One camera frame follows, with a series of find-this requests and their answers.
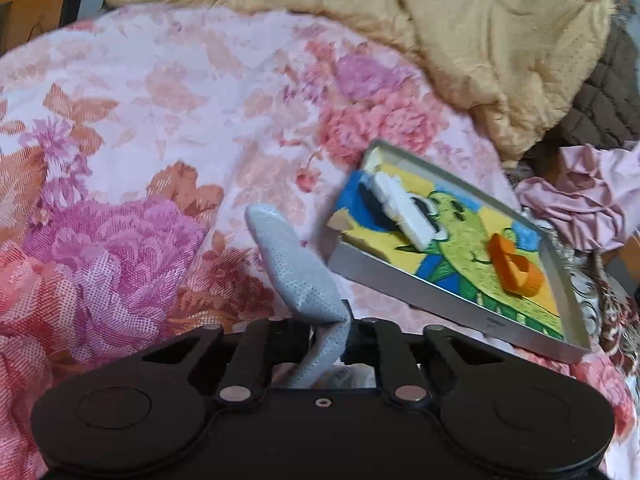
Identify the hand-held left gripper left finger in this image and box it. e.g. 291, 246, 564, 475
142, 320, 316, 406

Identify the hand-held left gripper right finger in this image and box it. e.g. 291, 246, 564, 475
344, 319, 505, 407

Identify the grey box with cartoon lining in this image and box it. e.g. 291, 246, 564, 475
325, 139, 593, 365

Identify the grey dotted sock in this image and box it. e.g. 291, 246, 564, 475
245, 204, 353, 391

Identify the white cloth with gold ornaments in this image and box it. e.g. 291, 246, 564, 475
550, 240, 640, 386

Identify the pink garment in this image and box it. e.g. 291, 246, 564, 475
515, 141, 640, 254

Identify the pink floral bedsheet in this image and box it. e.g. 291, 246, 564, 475
0, 5, 636, 480

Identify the yellow quilted blanket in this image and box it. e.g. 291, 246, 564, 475
104, 0, 617, 163

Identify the brown quilted jacket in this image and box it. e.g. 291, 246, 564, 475
520, 24, 640, 161

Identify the orange tape ring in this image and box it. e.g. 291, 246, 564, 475
487, 232, 544, 296

